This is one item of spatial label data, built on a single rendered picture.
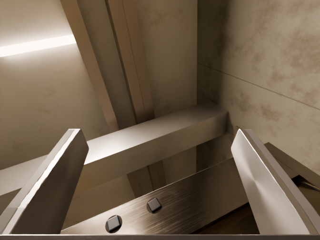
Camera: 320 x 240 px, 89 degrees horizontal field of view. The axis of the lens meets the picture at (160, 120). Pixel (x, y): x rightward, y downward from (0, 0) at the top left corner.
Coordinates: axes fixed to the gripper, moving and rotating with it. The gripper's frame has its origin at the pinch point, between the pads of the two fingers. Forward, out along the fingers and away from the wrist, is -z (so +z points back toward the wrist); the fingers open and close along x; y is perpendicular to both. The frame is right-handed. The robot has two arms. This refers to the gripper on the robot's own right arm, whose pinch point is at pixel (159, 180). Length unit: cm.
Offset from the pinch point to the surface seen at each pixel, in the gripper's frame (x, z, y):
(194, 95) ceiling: -88, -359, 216
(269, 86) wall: -155, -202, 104
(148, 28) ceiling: 22, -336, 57
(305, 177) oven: -65, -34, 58
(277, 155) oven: -61, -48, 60
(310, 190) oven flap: -63, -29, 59
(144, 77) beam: 30, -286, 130
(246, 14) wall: -121, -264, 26
